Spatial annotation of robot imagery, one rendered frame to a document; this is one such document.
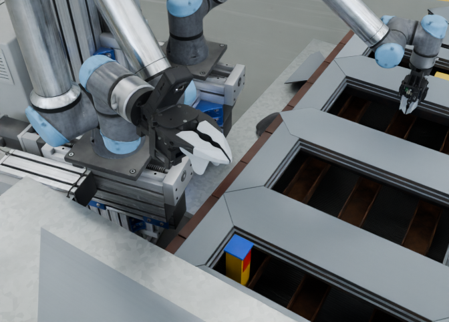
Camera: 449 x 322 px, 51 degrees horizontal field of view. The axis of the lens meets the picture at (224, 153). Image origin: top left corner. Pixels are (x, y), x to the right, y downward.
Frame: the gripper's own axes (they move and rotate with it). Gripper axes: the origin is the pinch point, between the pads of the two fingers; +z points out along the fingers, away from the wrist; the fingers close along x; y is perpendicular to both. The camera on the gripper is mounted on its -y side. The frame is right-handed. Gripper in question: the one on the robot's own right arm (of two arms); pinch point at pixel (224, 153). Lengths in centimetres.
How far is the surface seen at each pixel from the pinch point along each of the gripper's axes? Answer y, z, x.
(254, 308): 39.9, 6.7, -7.0
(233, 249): 54, -14, -24
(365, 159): 51, -10, -82
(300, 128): 51, -35, -79
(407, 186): 53, 5, -84
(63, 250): 40, -31, 14
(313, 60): 58, -71, -137
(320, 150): 53, -24, -77
